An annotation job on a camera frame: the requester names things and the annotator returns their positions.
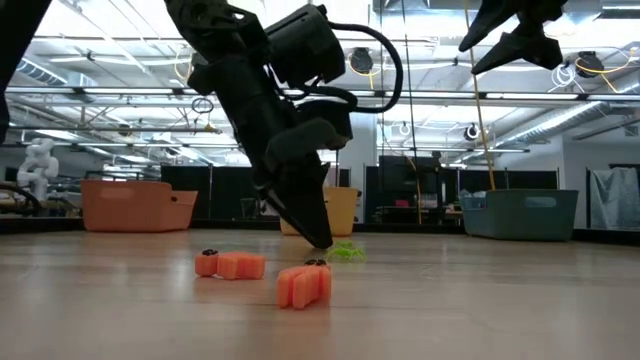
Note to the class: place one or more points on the green plastic spider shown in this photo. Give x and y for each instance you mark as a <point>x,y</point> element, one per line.
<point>347,252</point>

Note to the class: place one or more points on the teal plastic bin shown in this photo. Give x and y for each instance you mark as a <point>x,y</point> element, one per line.
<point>520,220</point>

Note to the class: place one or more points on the dark monitor bank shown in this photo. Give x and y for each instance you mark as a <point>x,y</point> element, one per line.
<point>405,175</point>

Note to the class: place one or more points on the orange caterpillar toy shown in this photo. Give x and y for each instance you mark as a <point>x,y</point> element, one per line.
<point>302,287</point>
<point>235,266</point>

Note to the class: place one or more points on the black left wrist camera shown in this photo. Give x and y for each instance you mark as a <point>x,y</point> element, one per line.
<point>305,45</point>

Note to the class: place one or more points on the white humanoid robot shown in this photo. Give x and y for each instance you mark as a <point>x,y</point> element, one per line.
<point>37,165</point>

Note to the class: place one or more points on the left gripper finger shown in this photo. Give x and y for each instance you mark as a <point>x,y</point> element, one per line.
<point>282,207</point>
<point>307,205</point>

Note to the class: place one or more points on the grey fabric cover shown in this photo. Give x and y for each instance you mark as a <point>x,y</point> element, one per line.
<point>617,197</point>

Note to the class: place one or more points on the yellow plastic bin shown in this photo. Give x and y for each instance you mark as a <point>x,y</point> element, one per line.
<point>342,212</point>

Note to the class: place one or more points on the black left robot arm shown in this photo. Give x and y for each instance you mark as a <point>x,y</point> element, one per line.
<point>215,25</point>

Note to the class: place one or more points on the orange plastic bin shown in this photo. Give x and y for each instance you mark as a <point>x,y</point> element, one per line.
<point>130,207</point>

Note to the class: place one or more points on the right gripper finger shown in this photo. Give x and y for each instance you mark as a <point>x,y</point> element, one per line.
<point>487,20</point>
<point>520,52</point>

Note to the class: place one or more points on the black partition panel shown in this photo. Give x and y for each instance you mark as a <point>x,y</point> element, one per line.
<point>530,180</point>
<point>210,190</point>

